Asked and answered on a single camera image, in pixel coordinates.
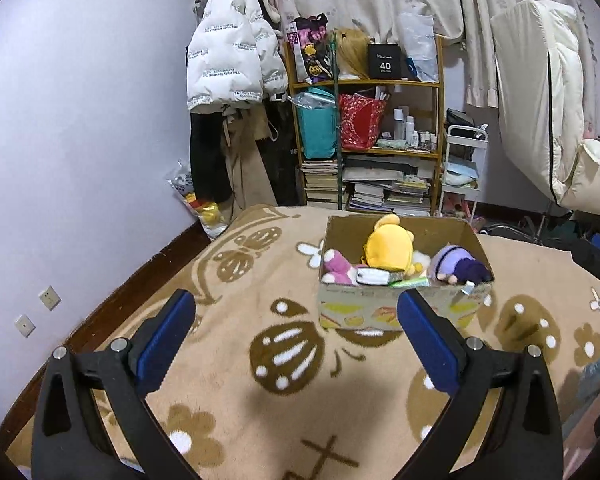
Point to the pile of magazines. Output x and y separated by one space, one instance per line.
389 184

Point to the green tissue pack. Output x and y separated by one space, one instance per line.
422 281

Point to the black face tissue pack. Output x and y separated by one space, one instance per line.
377 277

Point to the white puffer jacket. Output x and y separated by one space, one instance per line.
233 58

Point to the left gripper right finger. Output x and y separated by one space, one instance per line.
524 439

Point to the pink plush toy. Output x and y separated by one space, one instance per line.
338 270

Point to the purple haired plush doll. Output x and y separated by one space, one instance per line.
454 265

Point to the red gift bag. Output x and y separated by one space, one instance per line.
360 118

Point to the anime print bag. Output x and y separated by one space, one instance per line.
309 41

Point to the white plastic bag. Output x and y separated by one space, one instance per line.
420 45

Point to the open cardboard box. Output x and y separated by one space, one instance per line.
351 308

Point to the yellow plush toy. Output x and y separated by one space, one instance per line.
391 247

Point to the wall socket upper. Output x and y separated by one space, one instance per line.
49 298

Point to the wall socket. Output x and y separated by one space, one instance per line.
24 325
49 298

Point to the beige hanging coat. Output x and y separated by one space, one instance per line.
249 180

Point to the beige patterned plush rug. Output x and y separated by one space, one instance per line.
260 390

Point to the plastic bag with toys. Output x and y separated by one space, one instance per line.
207 212

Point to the wall socket lower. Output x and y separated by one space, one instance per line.
24 325

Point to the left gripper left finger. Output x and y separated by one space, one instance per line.
69 437

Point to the white rolling cart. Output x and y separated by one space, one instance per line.
460 177

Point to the wooden bookshelf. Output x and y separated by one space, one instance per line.
411 126

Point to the teal gift bag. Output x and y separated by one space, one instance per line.
317 122

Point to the stack of books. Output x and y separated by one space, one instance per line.
321 183

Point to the cream folded mattress chair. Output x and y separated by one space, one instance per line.
541 87

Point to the black box number 40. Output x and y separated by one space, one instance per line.
384 61

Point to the blonde wig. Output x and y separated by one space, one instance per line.
352 53

